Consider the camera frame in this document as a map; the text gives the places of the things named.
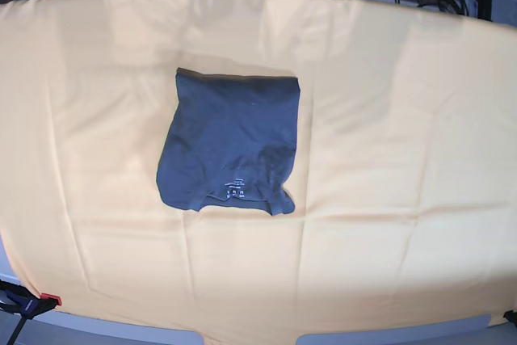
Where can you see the dark grey T-shirt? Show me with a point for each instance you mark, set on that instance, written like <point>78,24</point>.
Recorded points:
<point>231,143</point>

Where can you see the yellow table cloth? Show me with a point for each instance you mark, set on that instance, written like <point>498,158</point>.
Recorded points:
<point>404,180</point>

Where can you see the blue red clamp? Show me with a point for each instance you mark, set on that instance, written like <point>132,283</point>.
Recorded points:
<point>18,299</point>

